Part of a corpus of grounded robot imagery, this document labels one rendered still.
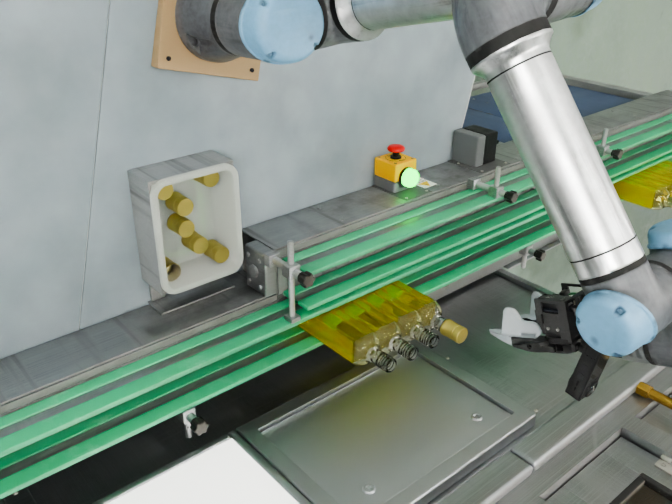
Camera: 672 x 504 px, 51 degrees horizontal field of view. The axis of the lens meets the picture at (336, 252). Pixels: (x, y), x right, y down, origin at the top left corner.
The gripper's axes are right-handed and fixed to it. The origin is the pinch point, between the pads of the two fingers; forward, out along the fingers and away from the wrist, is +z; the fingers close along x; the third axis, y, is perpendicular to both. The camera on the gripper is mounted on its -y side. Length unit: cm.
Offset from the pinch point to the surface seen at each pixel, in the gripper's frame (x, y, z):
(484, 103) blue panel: -109, 27, 88
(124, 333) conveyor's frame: 42, 9, 52
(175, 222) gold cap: 28, 26, 49
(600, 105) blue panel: -137, 18, 63
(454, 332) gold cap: -10.3, -7.8, 22.9
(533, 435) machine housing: -11.7, -27.3, 9.3
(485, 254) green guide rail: -48, -5, 45
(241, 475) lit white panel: 36, -17, 33
